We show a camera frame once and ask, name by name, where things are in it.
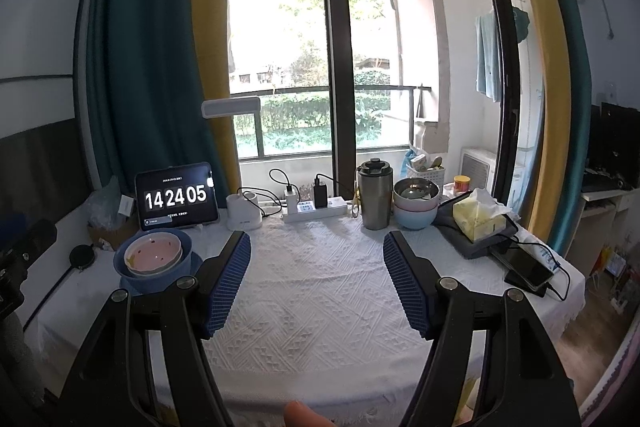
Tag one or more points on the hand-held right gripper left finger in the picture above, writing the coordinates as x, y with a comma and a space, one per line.
230, 287

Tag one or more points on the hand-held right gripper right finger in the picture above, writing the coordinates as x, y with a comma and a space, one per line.
407, 287

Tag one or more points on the large blue plate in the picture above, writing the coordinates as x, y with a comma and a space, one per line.
196, 264

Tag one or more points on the cream ceramic bowl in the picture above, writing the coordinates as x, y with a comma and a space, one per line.
185, 254

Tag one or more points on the dark blue bowl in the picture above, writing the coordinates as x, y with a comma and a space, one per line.
150, 283

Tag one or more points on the white bowl with pink inside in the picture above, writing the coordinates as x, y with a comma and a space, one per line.
152, 252

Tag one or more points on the person's left forearm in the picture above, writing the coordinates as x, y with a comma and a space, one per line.
15, 357

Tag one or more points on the person's right hand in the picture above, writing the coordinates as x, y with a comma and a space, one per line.
305, 417

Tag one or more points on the black round charger pad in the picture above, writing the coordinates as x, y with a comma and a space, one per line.
81, 256

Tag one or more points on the grey folded towel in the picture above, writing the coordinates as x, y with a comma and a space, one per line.
460, 244

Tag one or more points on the white desk lamp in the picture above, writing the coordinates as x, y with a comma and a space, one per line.
242, 212

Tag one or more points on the pink steel-lined bowl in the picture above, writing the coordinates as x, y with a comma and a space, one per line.
417, 206

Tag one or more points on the white textured tablecloth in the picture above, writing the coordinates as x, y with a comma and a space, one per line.
320, 282

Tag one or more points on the stainless steel tumbler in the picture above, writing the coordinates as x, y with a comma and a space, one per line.
375, 202

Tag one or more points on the yellow tissue pack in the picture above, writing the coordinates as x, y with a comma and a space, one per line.
475, 219

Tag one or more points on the yellow plastic item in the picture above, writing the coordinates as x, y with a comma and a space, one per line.
355, 204

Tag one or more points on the clear plastic bag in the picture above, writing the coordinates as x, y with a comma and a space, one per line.
107, 204

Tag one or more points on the black tablet clock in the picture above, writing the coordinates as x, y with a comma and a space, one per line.
175, 197

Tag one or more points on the white charger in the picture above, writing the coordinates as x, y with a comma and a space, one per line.
291, 197

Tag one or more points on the white power strip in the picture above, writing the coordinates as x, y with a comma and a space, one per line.
312, 212

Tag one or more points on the white plastic basket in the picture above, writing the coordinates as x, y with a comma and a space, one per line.
430, 177

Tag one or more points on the orange jar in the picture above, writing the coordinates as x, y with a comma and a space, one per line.
462, 184

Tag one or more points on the black power bank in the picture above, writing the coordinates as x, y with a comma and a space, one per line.
525, 289

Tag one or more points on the black smartphone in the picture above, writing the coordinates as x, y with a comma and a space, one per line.
525, 268

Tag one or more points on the black charger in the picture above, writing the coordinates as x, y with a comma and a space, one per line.
320, 194

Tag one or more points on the blue snack packet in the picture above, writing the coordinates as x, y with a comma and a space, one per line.
414, 157

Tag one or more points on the white outdoor unit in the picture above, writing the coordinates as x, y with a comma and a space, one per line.
480, 169

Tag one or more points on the white wipes packet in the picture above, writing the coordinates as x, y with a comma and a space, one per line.
542, 252

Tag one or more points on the balcony railing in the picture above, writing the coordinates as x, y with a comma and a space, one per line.
380, 89

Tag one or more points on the white desk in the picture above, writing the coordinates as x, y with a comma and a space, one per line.
600, 217

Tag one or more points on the teal curtain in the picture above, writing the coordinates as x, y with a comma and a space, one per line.
570, 82
135, 57

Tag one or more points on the patterned floor mat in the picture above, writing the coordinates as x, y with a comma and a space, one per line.
615, 387

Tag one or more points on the dark window pillar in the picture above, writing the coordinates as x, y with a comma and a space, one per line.
337, 57

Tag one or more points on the light blue hanging cloth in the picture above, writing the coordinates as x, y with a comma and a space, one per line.
487, 57

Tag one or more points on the black monitor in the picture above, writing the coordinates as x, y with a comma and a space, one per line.
617, 142

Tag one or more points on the yellow curtain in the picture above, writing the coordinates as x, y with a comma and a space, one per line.
210, 32
535, 57

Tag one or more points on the teal hanging garment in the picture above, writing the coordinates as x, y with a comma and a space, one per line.
521, 24

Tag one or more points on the white wall socket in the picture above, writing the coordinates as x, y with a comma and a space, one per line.
127, 206

